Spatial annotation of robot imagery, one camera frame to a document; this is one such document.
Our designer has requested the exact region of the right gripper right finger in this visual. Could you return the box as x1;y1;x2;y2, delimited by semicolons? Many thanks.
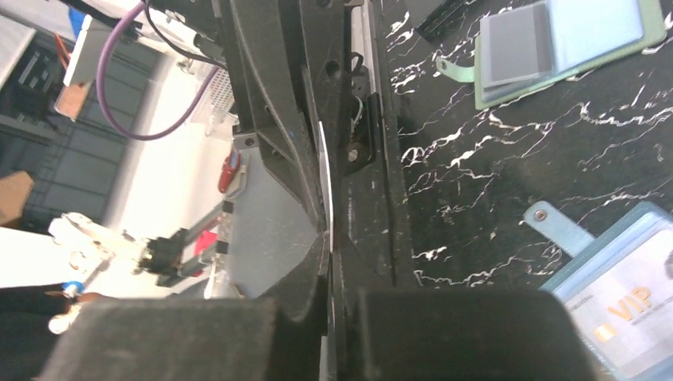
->
332;237;601;381

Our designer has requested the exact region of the blue leather card holder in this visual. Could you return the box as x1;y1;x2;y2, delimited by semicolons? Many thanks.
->
524;201;672;380

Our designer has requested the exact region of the black flat plate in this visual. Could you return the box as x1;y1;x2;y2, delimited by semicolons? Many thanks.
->
405;0;465;41

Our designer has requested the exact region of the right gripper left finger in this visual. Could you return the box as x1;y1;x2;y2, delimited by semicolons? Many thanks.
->
37;231;331;381

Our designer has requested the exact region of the seated person in jeans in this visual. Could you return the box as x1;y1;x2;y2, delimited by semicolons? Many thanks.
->
1;283;75;380

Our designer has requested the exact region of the VIP credit card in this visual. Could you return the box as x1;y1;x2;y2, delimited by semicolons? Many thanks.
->
565;229;672;379

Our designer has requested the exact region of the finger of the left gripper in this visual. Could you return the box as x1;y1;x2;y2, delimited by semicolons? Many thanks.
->
212;1;326;232
299;1;416;287

